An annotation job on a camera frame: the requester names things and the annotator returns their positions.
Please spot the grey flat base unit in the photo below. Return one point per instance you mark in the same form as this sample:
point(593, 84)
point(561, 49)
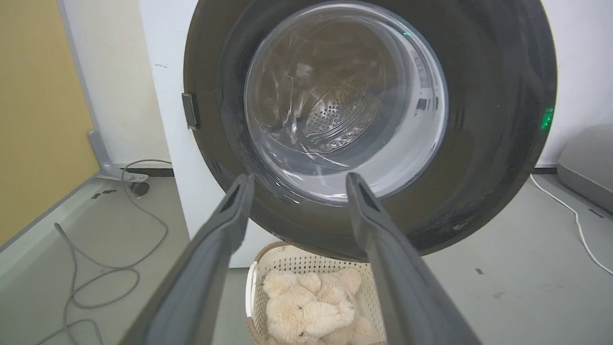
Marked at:
point(589, 163)

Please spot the round dark washing machine door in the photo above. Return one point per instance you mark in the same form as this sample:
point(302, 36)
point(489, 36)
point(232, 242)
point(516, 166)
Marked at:
point(483, 143)

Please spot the yellow partition panel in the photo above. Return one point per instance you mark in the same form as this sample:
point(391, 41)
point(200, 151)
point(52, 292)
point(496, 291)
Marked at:
point(38, 110)

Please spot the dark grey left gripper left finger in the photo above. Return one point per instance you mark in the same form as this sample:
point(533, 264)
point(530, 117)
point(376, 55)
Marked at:
point(198, 282)

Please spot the white perforated laundry basket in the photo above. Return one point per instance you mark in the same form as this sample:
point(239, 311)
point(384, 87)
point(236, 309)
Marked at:
point(287, 263)

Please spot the white washing machine body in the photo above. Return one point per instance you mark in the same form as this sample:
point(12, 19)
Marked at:
point(167, 120)

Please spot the cream plush teddy bear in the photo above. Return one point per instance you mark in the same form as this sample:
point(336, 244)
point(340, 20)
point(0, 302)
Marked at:
point(311, 311)

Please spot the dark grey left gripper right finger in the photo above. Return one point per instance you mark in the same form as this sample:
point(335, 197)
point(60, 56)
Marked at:
point(407, 282)

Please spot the grey partition stand foot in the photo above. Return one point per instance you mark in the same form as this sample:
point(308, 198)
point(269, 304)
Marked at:
point(103, 158)

